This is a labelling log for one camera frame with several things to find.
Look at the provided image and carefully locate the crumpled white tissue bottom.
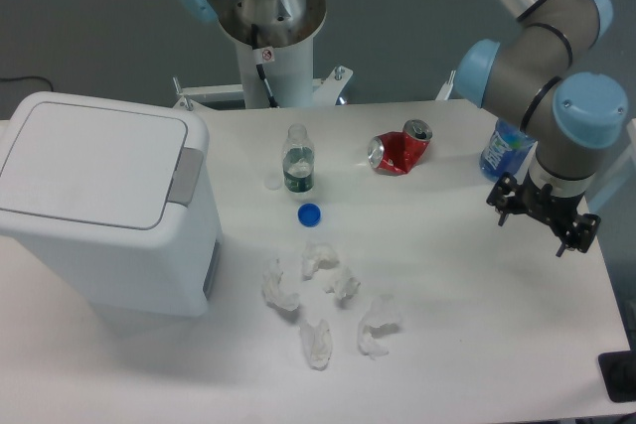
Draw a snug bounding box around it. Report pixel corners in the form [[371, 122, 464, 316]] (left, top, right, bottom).
[[299, 319, 333, 370]]

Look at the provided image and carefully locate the crumpled white tissue left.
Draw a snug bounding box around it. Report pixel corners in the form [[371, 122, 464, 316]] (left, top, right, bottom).
[[261, 258, 300, 312]]

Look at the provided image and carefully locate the crushed red soda can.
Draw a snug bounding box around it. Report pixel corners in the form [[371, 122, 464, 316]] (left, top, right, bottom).
[[367, 119, 433, 176]]

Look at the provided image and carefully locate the blue plastic bottle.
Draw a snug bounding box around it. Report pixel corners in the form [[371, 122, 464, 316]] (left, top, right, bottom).
[[479, 119, 536, 182]]

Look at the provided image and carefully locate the crumpled white tissue top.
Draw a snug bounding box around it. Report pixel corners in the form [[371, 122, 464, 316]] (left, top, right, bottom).
[[301, 242, 340, 279]]

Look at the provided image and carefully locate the black cable on floor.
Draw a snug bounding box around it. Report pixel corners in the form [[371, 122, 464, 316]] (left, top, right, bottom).
[[0, 74, 54, 88]]

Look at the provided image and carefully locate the white bottle cap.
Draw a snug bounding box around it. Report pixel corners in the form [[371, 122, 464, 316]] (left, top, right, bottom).
[[263, 176, 281, 191]]

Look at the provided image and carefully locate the blue bottle cap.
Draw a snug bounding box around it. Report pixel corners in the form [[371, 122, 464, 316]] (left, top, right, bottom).
[[297, 203, 322, 227]]

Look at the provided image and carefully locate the crumpled white tissue middle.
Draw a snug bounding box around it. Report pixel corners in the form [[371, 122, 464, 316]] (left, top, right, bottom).
[[323, 267, 361, 300]]

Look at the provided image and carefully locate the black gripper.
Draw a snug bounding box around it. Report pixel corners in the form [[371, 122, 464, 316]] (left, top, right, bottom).
[[486, 173, 600, 257]]

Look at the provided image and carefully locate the white push-button trash can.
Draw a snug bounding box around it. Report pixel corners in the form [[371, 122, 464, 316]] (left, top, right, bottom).
[[1, 92, 223, 317]]

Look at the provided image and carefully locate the black device table corner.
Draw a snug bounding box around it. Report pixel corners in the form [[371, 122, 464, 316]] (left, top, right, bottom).
[[598, 351, 635, 403]]

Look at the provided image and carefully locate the crumpled white tissue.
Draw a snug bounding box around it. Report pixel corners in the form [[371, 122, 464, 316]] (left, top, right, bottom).
[[299, 319, 333, 370], [301, 242, 340, 279], [357, 294, 401, 359], [261, 258, 300, 312], [323, 267, 361, 300]]

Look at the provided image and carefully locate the crumpled white tissue right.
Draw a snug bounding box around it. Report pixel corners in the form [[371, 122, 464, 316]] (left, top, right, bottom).
[[357, 294, 401, 359]]

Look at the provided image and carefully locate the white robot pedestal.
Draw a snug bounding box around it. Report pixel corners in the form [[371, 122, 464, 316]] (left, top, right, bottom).
[[173, 0, 354, 110]]

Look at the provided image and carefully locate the clear green-label plastic bottle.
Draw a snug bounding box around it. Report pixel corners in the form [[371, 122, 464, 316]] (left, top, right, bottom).
[[281, 123, 315, 194]]

